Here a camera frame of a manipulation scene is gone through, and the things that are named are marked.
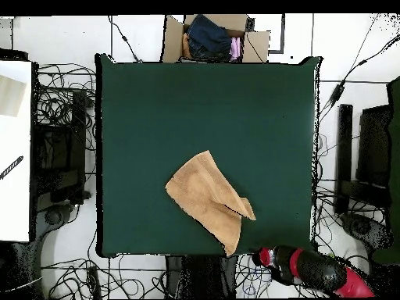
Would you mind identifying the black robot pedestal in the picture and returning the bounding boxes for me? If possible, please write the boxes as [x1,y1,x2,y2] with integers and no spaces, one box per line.
[165,255,238,299]

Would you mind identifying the beige paper sheet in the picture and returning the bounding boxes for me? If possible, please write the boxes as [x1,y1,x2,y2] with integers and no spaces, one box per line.
[0,74,27,118]

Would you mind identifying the white desk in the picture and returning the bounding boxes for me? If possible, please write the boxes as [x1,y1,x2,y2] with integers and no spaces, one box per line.
[0,60,34,243]

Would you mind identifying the dark green table cloth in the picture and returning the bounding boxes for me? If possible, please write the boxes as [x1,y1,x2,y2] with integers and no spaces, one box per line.
[95,53,323,259]

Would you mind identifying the black cable with inline plug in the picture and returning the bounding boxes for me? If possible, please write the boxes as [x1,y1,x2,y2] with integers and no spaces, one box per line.
[107,15,143,63]

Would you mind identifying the black cable with adapter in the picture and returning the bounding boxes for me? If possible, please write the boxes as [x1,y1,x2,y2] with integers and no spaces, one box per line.
[318,33,400,126]

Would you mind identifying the dark blue jeans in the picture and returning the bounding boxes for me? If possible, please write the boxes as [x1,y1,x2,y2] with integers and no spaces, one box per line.
[186,14,233,62]

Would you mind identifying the black flat device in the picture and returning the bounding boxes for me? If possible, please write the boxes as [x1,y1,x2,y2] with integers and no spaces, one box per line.
[0,48,29,62]

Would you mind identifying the black metal frame piece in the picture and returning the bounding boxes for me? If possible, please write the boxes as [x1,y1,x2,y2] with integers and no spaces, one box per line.
[267,13,286,55]

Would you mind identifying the tan terry towel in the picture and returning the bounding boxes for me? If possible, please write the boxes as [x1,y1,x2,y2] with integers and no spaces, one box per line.
[164,149,257,258]

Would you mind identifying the tangle of black cables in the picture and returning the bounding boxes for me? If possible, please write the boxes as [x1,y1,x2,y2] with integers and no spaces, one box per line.
[35,62,97,151]
[235,254,371,298]
[40,254,168,299]

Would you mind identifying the pink garment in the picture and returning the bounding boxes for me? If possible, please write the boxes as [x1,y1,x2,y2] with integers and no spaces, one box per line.
[229,36,243,62]

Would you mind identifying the open cardboard box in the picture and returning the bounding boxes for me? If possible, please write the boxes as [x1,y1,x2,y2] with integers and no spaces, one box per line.
[160,13,271,64]

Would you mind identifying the tan garment in box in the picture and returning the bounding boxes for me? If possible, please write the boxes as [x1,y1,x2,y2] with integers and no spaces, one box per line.
[181,32,193,59]

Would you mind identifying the black power strip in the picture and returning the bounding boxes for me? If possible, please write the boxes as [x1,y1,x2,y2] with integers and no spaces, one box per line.
[86,265,102,299]

